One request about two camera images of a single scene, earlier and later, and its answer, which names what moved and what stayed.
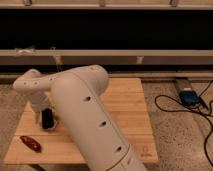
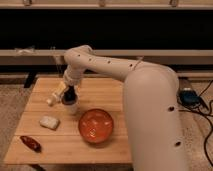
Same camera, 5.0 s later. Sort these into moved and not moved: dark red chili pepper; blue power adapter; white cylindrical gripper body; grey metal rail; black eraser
Moved: black eraser; white cylindrical gripper body
Not moved: dark red chili pepper; grey metal rail; blue power adapter
